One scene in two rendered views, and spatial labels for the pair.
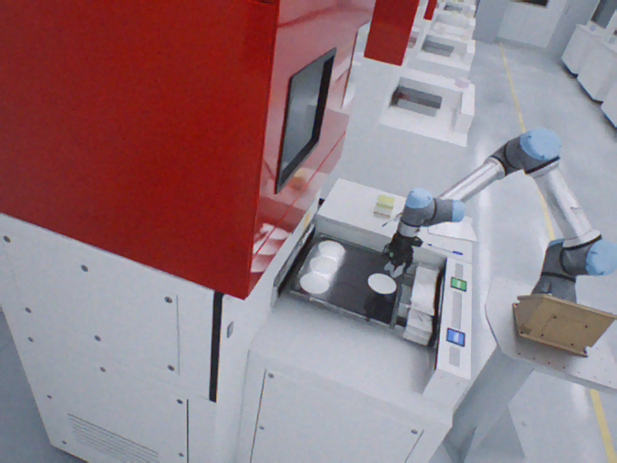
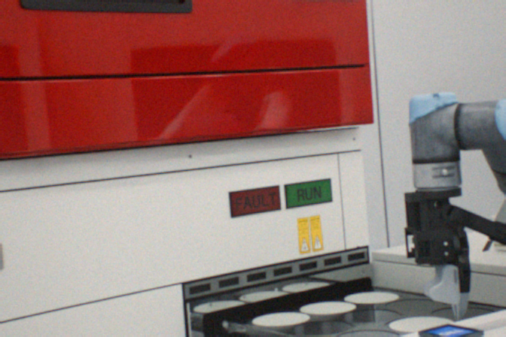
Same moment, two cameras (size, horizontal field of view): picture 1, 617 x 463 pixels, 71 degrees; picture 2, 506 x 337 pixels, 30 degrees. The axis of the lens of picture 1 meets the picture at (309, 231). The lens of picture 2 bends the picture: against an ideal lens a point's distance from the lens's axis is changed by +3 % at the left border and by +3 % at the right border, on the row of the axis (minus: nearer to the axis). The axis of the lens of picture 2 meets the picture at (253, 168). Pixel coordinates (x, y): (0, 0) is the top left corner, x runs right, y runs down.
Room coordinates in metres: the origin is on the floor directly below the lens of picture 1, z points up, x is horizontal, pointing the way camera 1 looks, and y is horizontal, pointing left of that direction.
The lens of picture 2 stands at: (-0.09, -1.12, 1.25)
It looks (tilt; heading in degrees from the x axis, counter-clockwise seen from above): 3 degrees down; 42
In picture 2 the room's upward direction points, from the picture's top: 5 degrees counter-clockwise
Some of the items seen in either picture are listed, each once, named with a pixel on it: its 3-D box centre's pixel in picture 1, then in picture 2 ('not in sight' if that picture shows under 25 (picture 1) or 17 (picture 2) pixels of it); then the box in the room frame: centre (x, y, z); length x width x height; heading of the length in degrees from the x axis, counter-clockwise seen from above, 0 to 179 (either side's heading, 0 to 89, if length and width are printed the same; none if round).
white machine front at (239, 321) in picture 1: (278, 259); (199, 253); (1.06, 0.08, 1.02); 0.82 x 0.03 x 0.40; 168
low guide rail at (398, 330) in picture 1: (356, 314); not in sight; (1.07, -0.21, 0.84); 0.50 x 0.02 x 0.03; 78
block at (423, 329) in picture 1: (419, 327); not in sight; (1.01, -0.41, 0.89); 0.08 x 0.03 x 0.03; 78
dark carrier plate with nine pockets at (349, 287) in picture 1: (351, 275); (369, 317); (1.20, -0.18, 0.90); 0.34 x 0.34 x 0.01; 78
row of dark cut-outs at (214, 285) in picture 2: (297, 244); (281, 271); (1.23, 0.03, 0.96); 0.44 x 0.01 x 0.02; 168
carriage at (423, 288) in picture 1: (420, 302); not in sight; (1.17, -0.44, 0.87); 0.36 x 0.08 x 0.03; 168
